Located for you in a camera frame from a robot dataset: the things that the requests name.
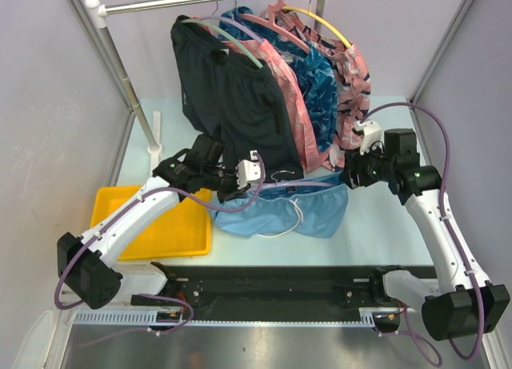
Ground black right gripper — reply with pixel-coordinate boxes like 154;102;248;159
339;139;395;190

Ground light blue mesh shorts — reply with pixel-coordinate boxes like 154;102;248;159
209;181;348;239

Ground lilac plastic hanger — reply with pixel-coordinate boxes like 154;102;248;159
262;172;341;190

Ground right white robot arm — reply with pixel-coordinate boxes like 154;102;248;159
341;121;510;341

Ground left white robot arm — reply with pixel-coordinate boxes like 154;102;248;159
54;134;264;310

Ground pink navy patterned shorts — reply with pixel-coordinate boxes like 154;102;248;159
276;11;371;170

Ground black shorts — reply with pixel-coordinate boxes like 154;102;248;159
170;15;304;182

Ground blue floral shorts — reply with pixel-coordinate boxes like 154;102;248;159
222;6;338;151

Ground green plastic hanger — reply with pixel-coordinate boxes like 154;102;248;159
178;17;266;70

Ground pink plastic hanger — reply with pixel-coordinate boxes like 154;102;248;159
238;0;313;54

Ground yellow plastic hanger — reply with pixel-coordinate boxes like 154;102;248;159
281;0;352;49

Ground yellow plastic tray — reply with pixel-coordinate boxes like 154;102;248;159
90;186;212;261

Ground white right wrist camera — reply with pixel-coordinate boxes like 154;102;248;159
353;120;382;155

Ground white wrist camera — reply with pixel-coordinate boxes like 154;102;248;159
236;150;266;189
353;120;382;155

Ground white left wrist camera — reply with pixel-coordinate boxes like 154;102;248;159
236;150;266;189

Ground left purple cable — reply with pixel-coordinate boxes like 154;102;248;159
53;151;266;348

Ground purple cable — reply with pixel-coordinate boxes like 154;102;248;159
359;101;486;366
53;151;266;348

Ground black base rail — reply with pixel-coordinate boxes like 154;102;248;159
130;263;398;313

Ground white slotted cable duct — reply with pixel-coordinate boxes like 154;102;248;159
74;306;399;327

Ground silver clothes rail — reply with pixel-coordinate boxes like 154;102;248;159
84;0;329;154

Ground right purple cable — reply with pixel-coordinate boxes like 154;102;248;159
359;101;486;366

